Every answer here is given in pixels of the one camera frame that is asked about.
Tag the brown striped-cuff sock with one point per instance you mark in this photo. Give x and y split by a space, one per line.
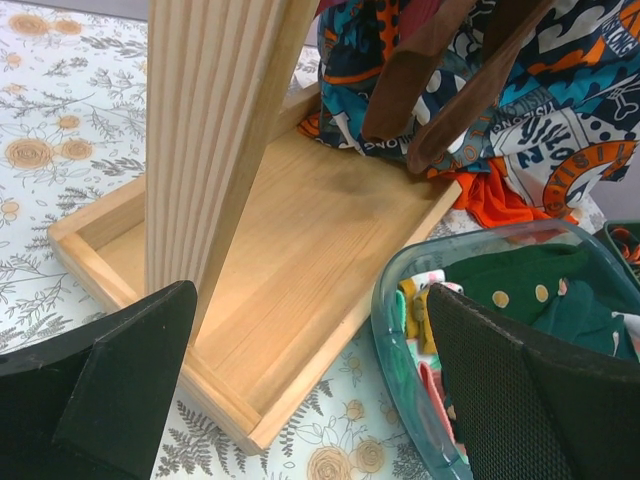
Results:
509 25
426 28

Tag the patterned blue orange shorts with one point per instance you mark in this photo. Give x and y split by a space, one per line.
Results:
566 118

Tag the wooden drying rack stand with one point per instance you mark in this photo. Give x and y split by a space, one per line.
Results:
283 237

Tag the clear glass sock container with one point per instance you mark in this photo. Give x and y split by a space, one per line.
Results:
405 341

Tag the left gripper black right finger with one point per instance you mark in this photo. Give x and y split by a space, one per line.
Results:
529 405

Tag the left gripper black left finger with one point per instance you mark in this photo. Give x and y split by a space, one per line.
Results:
92 403

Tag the dark green compartment tray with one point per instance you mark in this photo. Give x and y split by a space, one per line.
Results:
622 237

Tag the green sock yellow dots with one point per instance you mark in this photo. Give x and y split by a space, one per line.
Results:
541 286

